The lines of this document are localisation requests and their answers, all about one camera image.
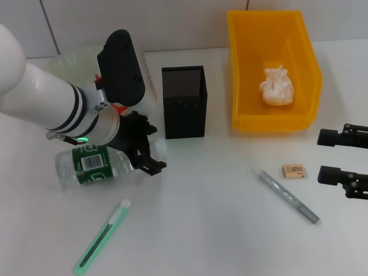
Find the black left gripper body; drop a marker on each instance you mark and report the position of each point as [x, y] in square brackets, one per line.
[132, 135]

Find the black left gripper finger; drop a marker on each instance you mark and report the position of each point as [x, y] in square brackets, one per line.
[151, 165]
[151, 128]

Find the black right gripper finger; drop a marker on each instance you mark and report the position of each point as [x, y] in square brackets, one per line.
[327, 174]
[327, 137]

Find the orange fruit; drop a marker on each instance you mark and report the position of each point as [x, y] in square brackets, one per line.
[119, 108]

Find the clear green-label water bottle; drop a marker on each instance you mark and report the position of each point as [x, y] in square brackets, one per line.
[89, 166]

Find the white paper ball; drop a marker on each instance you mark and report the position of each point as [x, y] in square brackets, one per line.
[277, 89]

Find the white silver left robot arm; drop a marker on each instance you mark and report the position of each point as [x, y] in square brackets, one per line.
[43, 97]

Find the beige eraser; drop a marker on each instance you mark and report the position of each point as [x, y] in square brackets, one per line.
[293, 171]

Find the black mesh pen holder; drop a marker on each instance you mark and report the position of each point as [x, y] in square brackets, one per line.
[187, 115]

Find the grey pen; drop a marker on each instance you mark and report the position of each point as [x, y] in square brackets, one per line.
[287, 195]

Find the pale green glass fruit plate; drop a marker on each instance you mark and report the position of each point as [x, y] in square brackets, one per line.
[77, 63]

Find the green utility knife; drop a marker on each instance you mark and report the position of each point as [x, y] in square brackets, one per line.
[97, 238]

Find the yellow plastic bin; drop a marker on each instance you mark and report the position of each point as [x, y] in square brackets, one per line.
[250, 86]

